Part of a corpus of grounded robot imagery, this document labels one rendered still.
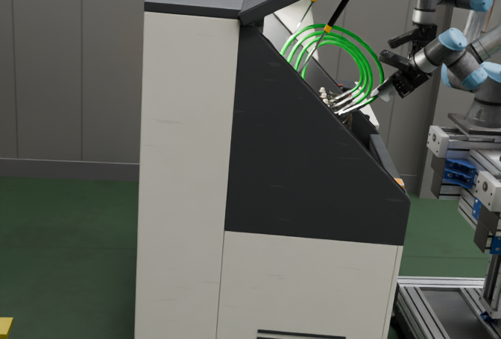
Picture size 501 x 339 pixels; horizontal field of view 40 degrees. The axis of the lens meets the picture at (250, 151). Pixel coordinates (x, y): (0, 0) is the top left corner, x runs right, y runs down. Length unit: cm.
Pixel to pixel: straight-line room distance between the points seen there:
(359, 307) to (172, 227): 68
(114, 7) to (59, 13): 33
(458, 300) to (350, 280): 101
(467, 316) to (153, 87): 174
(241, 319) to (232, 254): 25
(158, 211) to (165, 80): 43
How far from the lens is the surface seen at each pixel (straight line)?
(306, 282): 234
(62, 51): 443
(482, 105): 286
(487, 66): 285
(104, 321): 322
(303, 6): 275
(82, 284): 348
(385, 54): 229
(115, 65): 440
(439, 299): 325
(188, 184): 220
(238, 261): 230
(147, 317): 245
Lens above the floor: 180
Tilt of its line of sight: 20 degrees down
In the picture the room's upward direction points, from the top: 5 degrees clockwise
